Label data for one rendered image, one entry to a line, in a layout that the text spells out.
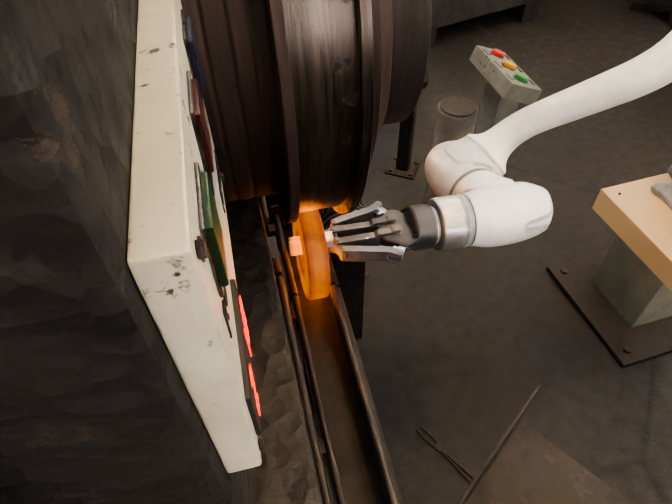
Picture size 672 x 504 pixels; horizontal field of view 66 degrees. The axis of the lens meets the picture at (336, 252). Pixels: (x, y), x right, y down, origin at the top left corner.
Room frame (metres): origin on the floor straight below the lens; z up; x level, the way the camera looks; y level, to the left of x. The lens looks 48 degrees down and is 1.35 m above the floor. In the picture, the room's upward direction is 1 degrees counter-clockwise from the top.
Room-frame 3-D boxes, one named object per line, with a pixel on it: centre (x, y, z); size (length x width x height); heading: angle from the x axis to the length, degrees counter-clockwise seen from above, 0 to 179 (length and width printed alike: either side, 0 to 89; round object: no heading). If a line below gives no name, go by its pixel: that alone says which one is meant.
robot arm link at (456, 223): (0.61, -0.18, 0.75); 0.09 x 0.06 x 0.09; 13
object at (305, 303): (0.61, 0.06, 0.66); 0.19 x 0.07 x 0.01; 13
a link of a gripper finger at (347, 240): (0.57, -0.05, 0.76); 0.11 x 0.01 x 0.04; 104
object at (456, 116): (1.34, -0.37, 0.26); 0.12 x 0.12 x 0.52
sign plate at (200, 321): (0.23, 0.08, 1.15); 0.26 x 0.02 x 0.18; 13
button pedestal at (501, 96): (1.41, -0.52, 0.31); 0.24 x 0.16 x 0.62; 13
